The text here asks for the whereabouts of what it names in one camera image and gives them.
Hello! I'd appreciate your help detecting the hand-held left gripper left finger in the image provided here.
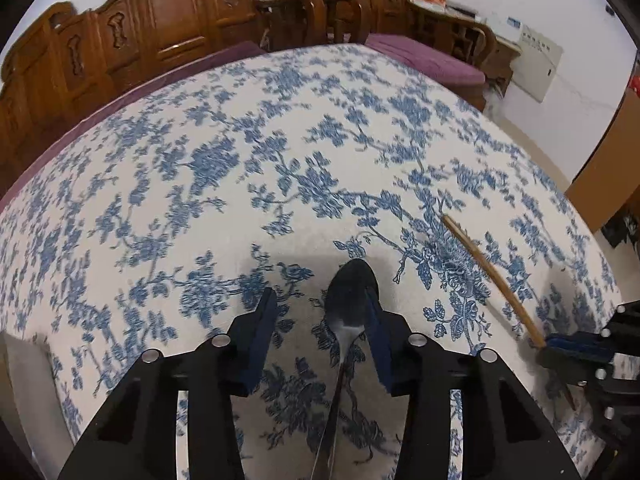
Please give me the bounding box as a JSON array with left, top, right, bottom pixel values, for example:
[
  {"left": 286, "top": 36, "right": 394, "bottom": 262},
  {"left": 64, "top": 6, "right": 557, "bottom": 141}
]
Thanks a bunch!
[{"left": 57, "top": 287, "right": 279, "bottom": 480}]

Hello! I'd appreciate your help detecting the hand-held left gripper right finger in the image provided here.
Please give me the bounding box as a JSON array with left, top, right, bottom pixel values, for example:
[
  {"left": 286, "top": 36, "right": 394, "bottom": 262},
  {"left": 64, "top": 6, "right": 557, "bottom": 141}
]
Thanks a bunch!
[{"left": 364, "top": 285, "right": 583, "bottom": 480}]

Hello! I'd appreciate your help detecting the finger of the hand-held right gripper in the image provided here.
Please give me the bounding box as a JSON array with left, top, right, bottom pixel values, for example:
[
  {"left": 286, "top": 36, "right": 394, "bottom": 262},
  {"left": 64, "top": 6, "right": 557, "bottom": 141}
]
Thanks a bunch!
[
  {"left": 537, "top": 300, "right": 640, "bottom": 368},
  {"left": 552, "top": 355, "right": 640, "bottom": 480}
]

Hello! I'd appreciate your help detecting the metal spoon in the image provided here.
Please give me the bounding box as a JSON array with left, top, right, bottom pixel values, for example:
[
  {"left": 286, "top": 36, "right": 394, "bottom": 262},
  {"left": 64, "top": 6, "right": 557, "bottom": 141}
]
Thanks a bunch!
[{"left": 310, "top": 259, "right": 379, "bottom": 480}]

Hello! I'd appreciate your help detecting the brown wooden chopstick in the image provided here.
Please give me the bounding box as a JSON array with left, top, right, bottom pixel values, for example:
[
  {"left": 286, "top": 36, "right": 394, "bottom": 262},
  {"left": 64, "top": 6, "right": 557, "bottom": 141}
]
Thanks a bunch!
[{"left": 442, "top": 215, "right": 577, "bottom": 408}]

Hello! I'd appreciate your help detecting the grey utensil tray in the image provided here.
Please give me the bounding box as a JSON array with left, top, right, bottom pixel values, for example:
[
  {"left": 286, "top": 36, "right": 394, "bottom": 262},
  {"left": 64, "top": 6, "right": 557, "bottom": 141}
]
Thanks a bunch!
[{"left": 0, "top": 332, "right": 76, "bottom": 480}]

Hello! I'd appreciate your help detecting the brown wooden door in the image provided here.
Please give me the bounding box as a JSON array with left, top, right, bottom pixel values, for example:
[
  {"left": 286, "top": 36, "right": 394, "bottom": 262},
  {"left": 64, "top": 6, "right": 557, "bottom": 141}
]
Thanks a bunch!
[{"left": 564, "top": 52, "right": 640, "bottom": 234}]

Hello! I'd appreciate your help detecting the blue floral tablecloth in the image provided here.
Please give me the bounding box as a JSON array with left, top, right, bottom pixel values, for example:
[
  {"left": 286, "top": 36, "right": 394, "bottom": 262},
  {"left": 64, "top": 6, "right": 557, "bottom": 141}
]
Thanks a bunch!
[{"left": 0, "top": 42, "right": 621, "bottom": 480}]

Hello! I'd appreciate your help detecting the white electrical panel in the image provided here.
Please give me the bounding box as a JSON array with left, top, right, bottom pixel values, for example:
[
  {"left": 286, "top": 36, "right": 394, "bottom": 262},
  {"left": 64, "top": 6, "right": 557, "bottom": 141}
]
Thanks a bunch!
[{"left": 509, "top": 24, "right": 564, "bottom": 104}]

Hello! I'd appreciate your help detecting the wooden chair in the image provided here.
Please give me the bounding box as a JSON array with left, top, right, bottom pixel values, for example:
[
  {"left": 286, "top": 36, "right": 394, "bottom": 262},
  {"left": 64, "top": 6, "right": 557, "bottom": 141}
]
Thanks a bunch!
[
  {"left": 324, "top": 0, "right": 372, "bottom": 46},
  {"left": 254, "top": 0, "right": 327, "bottom": 53}
]

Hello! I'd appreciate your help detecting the long carved wooden sofa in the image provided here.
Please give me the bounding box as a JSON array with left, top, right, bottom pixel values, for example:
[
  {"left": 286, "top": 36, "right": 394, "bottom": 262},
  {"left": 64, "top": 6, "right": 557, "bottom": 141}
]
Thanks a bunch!
[{"left": 0, "top": 0, "right": 262, "bottom": 181}]

